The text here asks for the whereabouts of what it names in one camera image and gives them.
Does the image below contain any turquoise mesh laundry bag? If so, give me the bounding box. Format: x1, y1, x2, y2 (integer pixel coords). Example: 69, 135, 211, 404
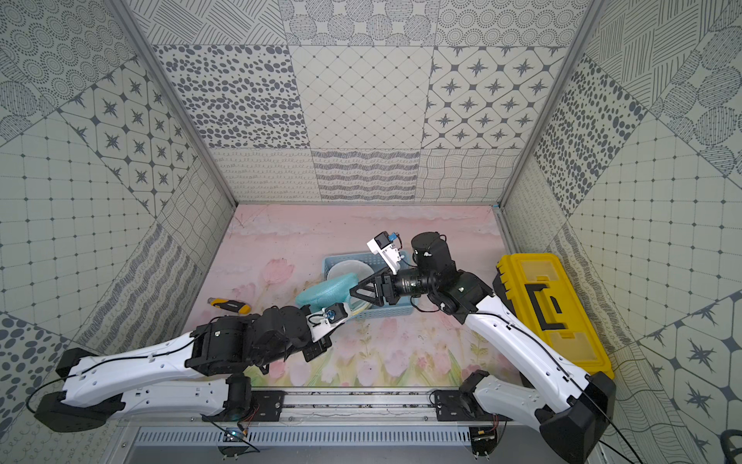
296, 273, 359, 313

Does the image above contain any light blue perforated plastic basket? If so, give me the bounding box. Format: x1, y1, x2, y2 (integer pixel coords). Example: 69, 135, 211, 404
321, 250, 419, 320

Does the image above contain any yellow black screwdriver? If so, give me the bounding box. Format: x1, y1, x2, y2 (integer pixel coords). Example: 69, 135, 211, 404
208, 298, 251, 315

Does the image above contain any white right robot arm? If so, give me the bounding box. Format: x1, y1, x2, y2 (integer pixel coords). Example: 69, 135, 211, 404
350, 231, 616, 463

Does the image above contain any aluminium mounting rail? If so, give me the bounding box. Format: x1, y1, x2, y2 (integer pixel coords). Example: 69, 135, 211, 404
132, 387, 505, 448

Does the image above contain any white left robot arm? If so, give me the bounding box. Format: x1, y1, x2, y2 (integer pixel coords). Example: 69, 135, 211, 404
30, 304, 348, 433

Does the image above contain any yellow black toolbox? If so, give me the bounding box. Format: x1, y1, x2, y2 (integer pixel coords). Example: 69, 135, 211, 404
493, 253, 614, 378

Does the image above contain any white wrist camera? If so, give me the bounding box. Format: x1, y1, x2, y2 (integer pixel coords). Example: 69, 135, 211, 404
307, 303, 350, 342
367, 231, 402, 276

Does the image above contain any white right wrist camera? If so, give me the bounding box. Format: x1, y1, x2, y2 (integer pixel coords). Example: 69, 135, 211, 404
367, 231, 402, 276

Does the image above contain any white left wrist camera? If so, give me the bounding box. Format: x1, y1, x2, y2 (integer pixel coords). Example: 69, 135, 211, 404
307, 303, 350, 342

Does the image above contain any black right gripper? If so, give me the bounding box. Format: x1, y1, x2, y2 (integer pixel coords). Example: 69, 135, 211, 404
349, 267, 436, 309

